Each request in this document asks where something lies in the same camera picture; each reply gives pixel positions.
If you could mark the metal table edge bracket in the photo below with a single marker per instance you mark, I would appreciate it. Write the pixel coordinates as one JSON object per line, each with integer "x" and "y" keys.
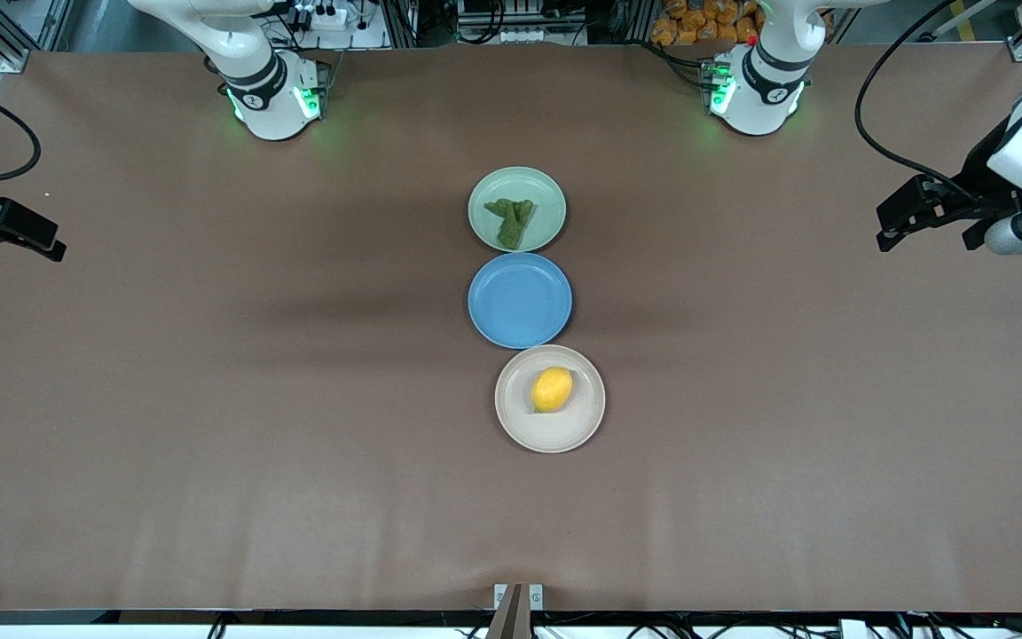
{"x": 511, "y": 612}

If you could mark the yellow lemon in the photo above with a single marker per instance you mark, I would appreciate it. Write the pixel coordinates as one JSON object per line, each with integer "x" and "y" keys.
{"x": 552, "y": 389}

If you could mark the orange packaged snacks pile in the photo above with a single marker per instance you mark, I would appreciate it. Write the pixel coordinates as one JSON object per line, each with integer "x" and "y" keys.
{"x": 697, "y": 22}

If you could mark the green lettuce leaf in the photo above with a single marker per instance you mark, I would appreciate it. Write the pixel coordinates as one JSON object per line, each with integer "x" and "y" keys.
{"x": 511, "y": 222}

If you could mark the small white adapter box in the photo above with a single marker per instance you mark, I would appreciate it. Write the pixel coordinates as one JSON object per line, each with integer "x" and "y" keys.
{"x": 854, "y": 629}

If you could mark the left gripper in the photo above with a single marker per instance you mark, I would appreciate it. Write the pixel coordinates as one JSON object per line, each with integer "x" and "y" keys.
{"x": 982, "y": 177}

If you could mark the white electronics unit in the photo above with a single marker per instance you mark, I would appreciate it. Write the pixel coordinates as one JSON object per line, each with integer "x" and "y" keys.
{"x": 524, "y": 35}

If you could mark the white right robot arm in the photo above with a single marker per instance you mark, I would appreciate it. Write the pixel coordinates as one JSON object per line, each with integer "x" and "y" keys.
{"x": 267, "y": 108}

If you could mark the pale green round plate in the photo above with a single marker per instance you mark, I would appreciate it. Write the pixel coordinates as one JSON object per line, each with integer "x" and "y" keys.
{"x": 542, "y": 191}

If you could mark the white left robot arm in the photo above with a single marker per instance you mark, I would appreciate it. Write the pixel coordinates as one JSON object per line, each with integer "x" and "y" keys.
{"x": 755, "y": 99}

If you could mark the blue round plate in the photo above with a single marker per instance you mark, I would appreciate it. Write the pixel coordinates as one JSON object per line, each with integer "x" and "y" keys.
{"x": 520, "y": 300}

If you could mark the white power strip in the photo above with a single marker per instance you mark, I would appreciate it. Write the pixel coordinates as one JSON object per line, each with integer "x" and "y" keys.
{"x": 320, "y": 16}

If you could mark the beige round plate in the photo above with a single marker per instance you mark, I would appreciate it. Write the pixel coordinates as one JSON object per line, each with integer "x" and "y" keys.
{"x": 551, "y": 430}

